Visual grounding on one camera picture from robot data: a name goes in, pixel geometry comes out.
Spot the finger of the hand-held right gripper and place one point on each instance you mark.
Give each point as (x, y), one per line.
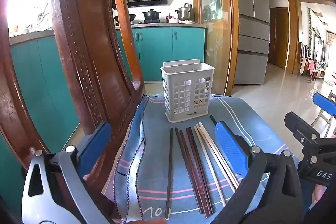
(298, 124)
(324, 103)

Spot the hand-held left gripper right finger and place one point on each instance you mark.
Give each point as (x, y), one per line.
(231, 146)

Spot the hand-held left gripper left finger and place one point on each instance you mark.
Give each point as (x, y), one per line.
(95, 146)

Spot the beige chopstick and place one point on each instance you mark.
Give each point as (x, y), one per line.
(210, 166)
(213, 145)
(217, 161)

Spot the white plastic utensil basket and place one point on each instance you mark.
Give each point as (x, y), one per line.
(183, 74)

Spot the person's right hand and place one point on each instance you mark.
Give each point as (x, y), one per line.
(319, 192)

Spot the black chopstick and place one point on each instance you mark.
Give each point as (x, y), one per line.
(213, 119)
(170, 161)

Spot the dark red chopstick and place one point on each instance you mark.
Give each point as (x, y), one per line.
(201, 171)
(195, 174)

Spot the clothes drying rack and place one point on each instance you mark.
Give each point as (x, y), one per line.
(311, 64)

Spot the dark brown chopstick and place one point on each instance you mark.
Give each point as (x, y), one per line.
(188, 169)

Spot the person's dark clothing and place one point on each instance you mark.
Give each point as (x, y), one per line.
(323, 213)

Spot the blue plaid cloth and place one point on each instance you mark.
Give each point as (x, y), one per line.
(157, 161)

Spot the brown wooden door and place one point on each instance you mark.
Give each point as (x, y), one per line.
(278, 37)

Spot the carved wooden chair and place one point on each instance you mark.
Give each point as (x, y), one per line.
(78, 56)

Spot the grey refrigerator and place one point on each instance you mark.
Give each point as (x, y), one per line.
(252, 29)

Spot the teal lower kitchen cabinets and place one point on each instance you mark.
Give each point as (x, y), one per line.
(162, 50)

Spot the wood-framed glass sliding door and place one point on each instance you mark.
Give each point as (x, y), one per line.
(212, 29)

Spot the black wok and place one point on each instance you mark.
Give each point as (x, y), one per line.
(130, 18)

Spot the dish rack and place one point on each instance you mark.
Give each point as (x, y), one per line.
(39, 23)

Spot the stacked steel pots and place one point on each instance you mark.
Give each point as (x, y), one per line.
(184, 14)

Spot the black clay pot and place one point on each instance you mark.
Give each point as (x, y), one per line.
(151, 16)

